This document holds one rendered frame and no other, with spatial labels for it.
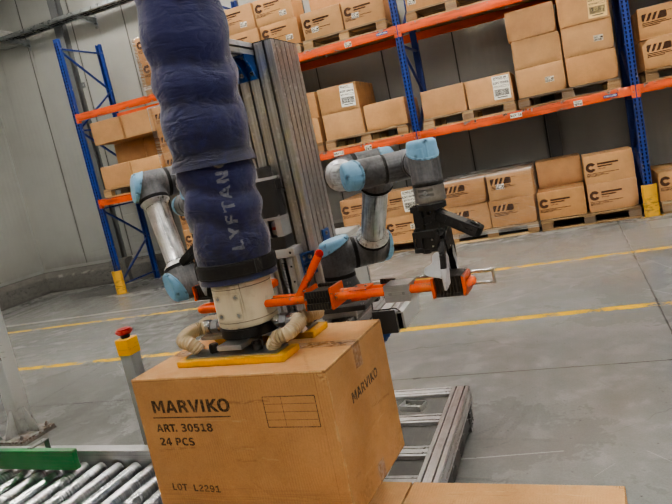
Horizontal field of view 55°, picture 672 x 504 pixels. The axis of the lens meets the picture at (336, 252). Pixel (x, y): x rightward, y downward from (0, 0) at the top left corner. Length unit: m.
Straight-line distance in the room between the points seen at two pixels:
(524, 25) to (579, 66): 0.85
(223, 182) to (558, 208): 7.40
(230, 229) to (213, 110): 0.31
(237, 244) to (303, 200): 0.81
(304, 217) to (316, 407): 1.07
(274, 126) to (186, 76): 0.84
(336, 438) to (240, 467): 0.31
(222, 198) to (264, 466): 0.70
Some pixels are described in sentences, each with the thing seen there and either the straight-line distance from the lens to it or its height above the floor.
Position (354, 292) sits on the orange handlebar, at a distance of 1.66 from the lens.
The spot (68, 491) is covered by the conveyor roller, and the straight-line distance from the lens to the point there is 2.78.
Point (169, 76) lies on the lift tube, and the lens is 1.74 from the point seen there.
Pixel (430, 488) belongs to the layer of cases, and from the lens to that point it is 2.06.
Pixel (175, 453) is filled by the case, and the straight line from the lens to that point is 1.90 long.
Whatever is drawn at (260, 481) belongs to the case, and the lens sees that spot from 1.78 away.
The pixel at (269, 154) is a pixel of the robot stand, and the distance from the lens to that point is 2.52.
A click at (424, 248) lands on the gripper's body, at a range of 1.57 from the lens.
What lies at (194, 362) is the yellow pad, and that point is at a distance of 1.82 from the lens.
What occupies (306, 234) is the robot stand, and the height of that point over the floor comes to 1.28.
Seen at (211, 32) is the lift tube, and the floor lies 1.93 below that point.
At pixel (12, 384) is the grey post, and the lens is 5.33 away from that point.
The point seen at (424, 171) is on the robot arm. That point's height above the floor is 1.48.
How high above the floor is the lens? 1.57
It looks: 9 degrees down
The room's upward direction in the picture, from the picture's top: 12 degrees counter-clockwise
